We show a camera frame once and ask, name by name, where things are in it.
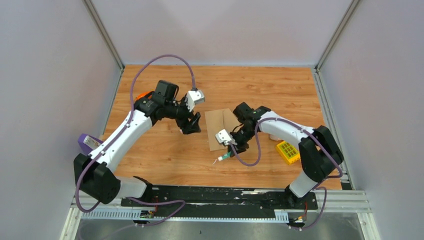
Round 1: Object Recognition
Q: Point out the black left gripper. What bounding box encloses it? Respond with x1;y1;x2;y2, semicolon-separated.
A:
164;96;202;135

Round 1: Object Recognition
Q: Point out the tan paper envelope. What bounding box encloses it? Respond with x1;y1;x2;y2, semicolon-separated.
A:
204;108;241;152

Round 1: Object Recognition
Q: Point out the white green glue stick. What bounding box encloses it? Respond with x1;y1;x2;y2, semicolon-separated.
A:
217;152;232;162

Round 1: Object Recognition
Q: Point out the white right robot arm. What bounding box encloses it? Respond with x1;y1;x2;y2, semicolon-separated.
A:
228;102;345;209

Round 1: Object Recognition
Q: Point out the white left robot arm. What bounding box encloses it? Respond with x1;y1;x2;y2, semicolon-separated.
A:
73;80;205;207

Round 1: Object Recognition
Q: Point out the pink toy microphone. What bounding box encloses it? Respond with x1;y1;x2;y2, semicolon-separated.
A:
268;134;282;141

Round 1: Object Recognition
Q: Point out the yellow building block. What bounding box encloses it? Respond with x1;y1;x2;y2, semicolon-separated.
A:
275;140;301;165

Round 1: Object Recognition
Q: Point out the orange curved toy track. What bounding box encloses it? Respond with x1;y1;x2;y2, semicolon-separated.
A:
135;91;153;101

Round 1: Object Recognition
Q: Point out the purple box with card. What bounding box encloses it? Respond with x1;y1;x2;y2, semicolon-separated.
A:
77;133;103;155

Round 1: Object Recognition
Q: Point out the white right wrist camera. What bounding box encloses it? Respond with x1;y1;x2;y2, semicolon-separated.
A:
215;129;237;146

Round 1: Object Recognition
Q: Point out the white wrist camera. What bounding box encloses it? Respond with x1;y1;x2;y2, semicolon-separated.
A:
185;89;205;112
215;129;237;146

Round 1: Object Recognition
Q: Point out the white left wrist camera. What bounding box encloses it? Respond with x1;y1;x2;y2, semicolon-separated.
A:
185;89;205;112

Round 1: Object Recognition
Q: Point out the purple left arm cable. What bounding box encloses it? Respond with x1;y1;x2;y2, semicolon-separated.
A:
74;54;198;229

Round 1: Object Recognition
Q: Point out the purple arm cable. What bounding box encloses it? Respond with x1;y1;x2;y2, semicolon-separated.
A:
230;117;344;231
74;54;198;229

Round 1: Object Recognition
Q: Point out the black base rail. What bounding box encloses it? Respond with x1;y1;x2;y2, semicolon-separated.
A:
120;180;319;220

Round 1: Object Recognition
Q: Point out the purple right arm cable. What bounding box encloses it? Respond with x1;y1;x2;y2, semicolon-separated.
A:
230;117;344;231

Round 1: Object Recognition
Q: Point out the white slotted cable duct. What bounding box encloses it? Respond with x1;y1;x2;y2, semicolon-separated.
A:
81;208;289;223

